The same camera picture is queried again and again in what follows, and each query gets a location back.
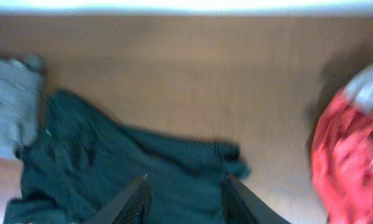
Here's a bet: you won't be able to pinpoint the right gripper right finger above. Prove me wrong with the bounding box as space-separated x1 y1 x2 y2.
221 174 290 224

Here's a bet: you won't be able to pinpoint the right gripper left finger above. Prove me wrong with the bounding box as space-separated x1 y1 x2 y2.
83 174 152 224

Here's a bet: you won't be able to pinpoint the dark green t-shirt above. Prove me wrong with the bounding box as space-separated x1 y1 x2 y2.
4 91 250 223

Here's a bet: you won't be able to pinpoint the red garment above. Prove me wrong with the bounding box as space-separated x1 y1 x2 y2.
311 89 373 223

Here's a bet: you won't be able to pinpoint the grey folded trousers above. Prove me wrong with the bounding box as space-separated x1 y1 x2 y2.
0 55 45 160

